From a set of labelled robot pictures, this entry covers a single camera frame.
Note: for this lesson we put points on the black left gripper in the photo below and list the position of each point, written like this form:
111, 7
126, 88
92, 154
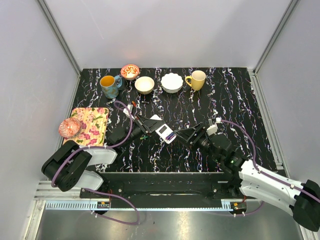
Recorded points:
149, 125

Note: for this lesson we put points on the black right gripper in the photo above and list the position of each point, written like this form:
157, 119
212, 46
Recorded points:
186, 134

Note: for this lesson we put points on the white red remote control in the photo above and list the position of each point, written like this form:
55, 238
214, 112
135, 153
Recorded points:
164, 131

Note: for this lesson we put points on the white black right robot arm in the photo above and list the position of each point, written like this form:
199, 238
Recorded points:
301, 200

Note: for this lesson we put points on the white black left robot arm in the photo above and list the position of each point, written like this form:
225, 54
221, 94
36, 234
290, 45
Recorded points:
66, 168

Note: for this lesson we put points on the cream round bowl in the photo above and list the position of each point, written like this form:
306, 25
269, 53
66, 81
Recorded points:
144, 85

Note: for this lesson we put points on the white scalloped bowl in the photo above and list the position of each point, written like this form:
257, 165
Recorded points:
171, 83

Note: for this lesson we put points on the blue floral mug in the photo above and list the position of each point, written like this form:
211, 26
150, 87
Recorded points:
111, 85

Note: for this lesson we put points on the orange patterned small bowl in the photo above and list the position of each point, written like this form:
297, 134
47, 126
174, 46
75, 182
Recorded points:
130, 71

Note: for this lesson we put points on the yellow mug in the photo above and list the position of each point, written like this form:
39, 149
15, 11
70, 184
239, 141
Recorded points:
196, 80

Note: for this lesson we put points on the floral wooden tray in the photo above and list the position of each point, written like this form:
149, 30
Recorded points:
93, 125

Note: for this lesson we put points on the red patterned bowl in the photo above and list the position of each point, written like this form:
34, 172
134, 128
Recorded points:
69, 127

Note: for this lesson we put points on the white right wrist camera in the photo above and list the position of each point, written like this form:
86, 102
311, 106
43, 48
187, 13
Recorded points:
213, 128

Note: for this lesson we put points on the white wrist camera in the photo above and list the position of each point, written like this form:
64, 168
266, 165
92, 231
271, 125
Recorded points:
213, 128
128, 111

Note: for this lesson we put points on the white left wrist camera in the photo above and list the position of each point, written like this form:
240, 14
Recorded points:
128, 111

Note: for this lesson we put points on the aluminium frame post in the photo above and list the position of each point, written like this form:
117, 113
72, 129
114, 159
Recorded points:
58, 34

